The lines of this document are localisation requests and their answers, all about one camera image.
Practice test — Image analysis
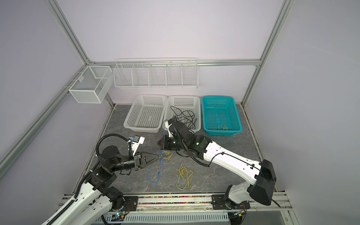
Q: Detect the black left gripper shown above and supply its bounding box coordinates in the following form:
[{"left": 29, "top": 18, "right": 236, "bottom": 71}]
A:
[{"left": 111, "top": 151, "right": 159, "bottom": 172}]

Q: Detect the blue cable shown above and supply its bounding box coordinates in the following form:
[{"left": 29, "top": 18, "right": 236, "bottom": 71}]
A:
[{"left": 147, "top": 119, "right": 169, "bottom": 184}]

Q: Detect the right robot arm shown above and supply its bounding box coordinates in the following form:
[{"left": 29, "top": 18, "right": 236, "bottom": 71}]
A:
[{"left": 158, "top": 117, "right": 277, "bottom": 210}]

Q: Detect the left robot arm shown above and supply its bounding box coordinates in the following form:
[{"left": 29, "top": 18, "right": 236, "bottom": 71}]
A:
[{"left": 44, "top": 134, "right": 159, "bottom": 225}]

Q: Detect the white plastic basket left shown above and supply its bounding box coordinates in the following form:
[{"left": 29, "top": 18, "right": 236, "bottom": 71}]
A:
[{"left": 123, "top": 94, "right": 167, "bottom": 133}]

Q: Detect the white plastic basket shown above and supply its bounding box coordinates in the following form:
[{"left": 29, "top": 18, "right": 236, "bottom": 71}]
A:
[
  {"left": 123, "top": 94, "right": 167, "bottom": 133},
  {"left": 163, "top": 95, "right": 201, "bottom": 133}
]

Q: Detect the white plastic basket middle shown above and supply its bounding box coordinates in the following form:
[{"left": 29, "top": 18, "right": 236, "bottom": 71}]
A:
[{"left": 163, "top": 95, "right": 201, "bottom": 133}]

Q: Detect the teal plastic basket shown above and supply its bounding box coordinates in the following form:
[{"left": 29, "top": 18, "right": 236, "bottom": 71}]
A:
[{"left": 202, "top": 96, "right": 242, "bottom": 136}]

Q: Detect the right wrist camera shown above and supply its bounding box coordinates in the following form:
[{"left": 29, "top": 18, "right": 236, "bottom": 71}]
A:
[{"left": 163, "top": 119, "right": 173, "bottom": 138}]

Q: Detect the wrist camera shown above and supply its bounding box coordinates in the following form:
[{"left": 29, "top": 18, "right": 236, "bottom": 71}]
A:
[
  {"left": 163, "top": 119, "right": 173, "bottom": 138},
  {"left": 129, "top": 136, "right": 145, "bottom": 156}
]

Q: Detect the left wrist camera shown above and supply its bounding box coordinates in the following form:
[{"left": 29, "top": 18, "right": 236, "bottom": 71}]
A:
[{"left": 129, "top": 136, "right": 145, "bottom": 156}]

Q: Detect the white vented cable duct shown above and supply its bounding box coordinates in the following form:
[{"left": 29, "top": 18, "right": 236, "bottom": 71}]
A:
[{"left": 104, "top": 212, "right": 230, "bottom": 225}]

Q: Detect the white wire wall shelf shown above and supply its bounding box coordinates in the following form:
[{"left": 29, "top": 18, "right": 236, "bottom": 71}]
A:
[{"left": 113, "top": 58, "right": 199, "bottom": 88}]

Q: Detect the white mesh wall box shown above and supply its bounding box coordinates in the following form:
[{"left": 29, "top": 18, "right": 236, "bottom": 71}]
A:
[{"left": 69, "top": 66, "right": 114, "bottom": 104}]

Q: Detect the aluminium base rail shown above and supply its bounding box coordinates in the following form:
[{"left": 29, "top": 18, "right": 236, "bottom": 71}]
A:
[{"left": 63, "top": 192, "right": 293, "bottom": 215}]

